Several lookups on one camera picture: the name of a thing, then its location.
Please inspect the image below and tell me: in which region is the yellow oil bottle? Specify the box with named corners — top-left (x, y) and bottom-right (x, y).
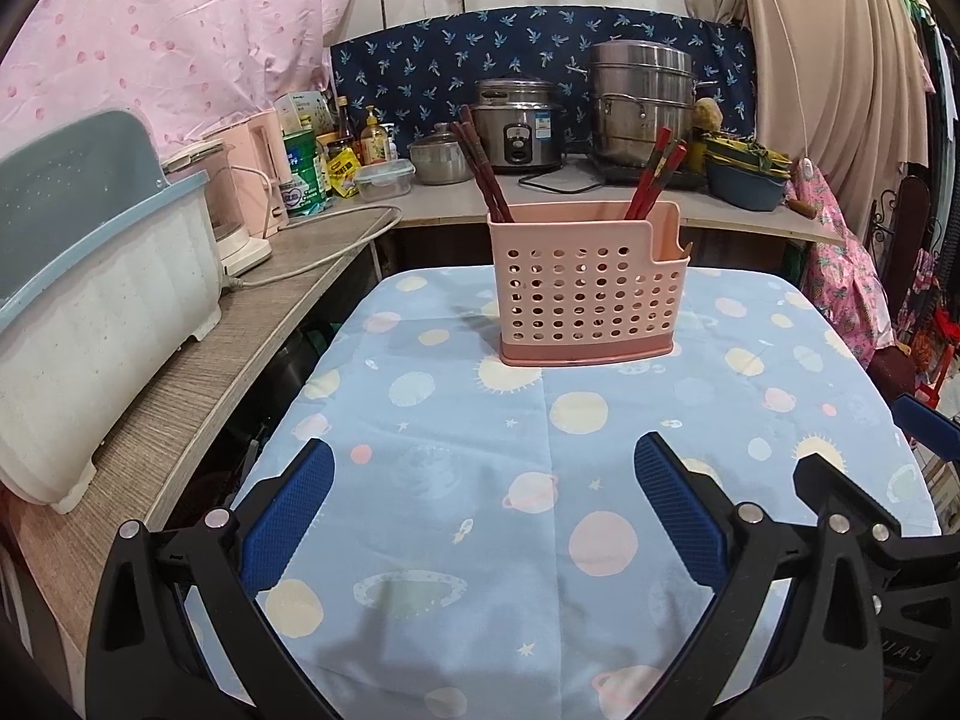
top-left (359, 106), bottom-right (389, 166)

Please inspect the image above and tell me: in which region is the dark blue plastic basin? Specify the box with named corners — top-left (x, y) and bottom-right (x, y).
top-left (706, 160), bottom-right (786, 211)

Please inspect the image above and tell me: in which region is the yellow snack packet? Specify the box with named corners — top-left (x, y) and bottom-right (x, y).
top-left (327, 146), bottom-right (361, 199)

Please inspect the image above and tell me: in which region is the brown chopstick gold band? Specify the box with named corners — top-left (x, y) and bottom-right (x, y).
top-left (449, 118), bottom-right (514, 224)

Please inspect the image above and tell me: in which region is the blue planet-print tablecloth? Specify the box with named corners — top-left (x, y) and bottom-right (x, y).
top-left (252, 266), bottom-right (937, 718)

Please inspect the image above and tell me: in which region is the pink perforated utensil basket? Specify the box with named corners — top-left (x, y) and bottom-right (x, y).
top-left (488, 200), bottom-right (690, 367)

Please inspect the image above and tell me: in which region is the pink electric kettle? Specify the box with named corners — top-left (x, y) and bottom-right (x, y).
top-left (203, 109), bottom-right (291, 239)

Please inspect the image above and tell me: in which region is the white blender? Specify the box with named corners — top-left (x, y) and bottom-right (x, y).
top-left (161, 140), bottom-right (272, 277)

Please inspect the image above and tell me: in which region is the pink dotted curtain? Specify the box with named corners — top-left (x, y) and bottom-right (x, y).
top-left (2, 0), bottom-right (348, 154)

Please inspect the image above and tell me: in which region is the pink floral apron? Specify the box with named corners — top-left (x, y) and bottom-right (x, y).
top-left (786, 158), bottom-right (896, 369)

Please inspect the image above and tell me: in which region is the dark red patterned chopstick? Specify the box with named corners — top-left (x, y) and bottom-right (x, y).
top-left (464, 122), bottom-right (512, 223)

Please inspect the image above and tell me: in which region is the black induction cooker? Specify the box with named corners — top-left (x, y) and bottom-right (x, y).
top-left (590, 154), bottom-right (708, 192)

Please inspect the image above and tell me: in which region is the silver rice cooker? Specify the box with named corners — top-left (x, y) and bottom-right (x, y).
top-left (472, 78), bottom-right (563, 172)

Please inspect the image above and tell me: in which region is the large steel steamer pot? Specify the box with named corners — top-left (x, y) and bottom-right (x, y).
top-left (587, 39), bottom-right (711, 167)

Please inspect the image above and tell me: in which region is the white dish rack blue lid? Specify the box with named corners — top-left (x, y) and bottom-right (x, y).
top-left (2, 110), bottom-right (221, 514)

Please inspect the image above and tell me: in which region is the green milk powder can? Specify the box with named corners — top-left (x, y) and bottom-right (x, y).
top-left (280, 130), bottom-right (327, 218)

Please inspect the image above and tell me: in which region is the navy floral backsplash cloth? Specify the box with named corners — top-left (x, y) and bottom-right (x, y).
top-left (332, 7), bottom-right (757, 149)

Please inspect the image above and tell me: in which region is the small steel lidded pot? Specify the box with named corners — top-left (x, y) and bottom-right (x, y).
top-left (409, 122), bottom-right (472, 185)

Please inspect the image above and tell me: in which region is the clear food container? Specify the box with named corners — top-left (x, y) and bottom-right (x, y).
top-left (355, 158), bottom-right (415, 202)

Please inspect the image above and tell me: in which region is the yellow colander with greens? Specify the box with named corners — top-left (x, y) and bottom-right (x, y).
top-left (704, 132), bottom-right (793, 181)

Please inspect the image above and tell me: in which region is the wooden counter shelf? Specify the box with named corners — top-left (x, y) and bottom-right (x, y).
top-left (7, 182), bottom-right (839, 667)

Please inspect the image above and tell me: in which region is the bright red black-band chopstick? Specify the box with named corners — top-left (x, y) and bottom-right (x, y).
top-left (631, 140), bottom-right (688, 220)

